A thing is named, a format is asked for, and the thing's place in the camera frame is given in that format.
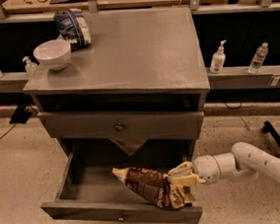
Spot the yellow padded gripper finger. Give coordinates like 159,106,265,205
168,161,193,177
169,173,206,187

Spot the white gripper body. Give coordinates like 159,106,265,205
192,155,220,185

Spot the brown and yellow chip bag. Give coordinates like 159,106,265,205
112,167,196,210

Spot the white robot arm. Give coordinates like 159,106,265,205
168,142,280,187

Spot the closed grey top drawer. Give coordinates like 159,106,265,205
38,112,204,140

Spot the grey paper under drawer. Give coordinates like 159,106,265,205
111,138,146,157

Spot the grey drawer cabinet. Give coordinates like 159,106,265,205
16,1,224,224

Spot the open grey middle drawer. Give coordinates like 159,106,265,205
41,139,202,224

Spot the blue and white chip bag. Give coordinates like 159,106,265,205
53,9,92,51

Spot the clear water bottle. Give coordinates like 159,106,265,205
247,42,269,74

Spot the white bowl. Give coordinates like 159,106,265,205
34,39,71,71

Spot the clear sanitizer bottle near cabinet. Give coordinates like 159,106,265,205
23,55,37,77

